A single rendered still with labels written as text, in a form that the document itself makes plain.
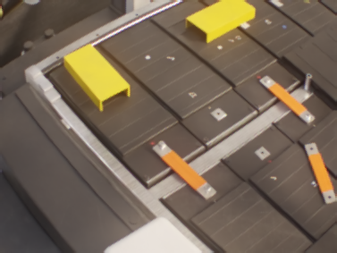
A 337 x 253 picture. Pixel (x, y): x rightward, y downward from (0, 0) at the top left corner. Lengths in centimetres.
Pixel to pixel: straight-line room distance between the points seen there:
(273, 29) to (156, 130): 41
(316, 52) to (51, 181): 71
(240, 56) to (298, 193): 38
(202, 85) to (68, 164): 38
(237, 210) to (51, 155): 35
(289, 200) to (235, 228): 12
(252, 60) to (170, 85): 20
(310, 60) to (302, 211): 41
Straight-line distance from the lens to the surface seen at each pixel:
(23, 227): 117
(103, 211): 105
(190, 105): 132
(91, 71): 135
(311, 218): 118
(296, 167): 125
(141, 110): 131
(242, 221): 116
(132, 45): 144
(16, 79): 159
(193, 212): 118
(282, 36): 151
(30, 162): 112
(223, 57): 142
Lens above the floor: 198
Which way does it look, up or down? 49 degrees down
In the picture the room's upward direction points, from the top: 3 degrees clockwise
